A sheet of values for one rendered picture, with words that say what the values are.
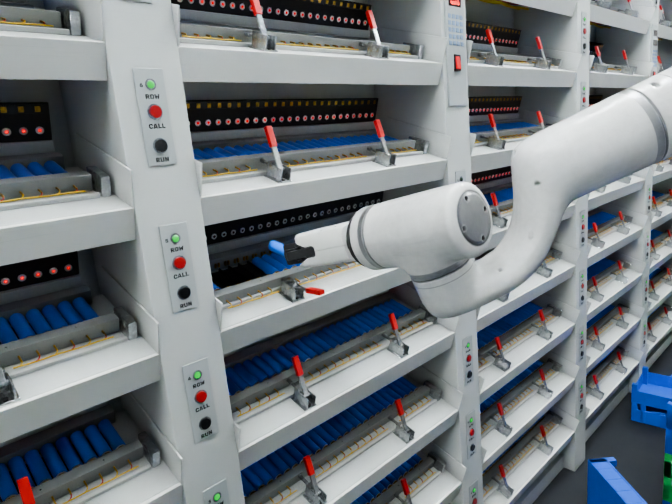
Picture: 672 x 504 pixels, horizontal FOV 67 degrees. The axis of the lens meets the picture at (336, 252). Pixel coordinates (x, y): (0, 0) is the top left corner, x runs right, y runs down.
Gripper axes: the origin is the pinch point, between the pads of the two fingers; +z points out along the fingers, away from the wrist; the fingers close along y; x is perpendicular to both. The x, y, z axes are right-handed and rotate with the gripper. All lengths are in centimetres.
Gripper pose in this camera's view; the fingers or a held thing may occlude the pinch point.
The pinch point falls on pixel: (300, 251)
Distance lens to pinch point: 78.7
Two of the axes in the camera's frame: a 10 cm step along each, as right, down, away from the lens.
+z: -6.4, 1.1, 7.6
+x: 2.3, 9.7, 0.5
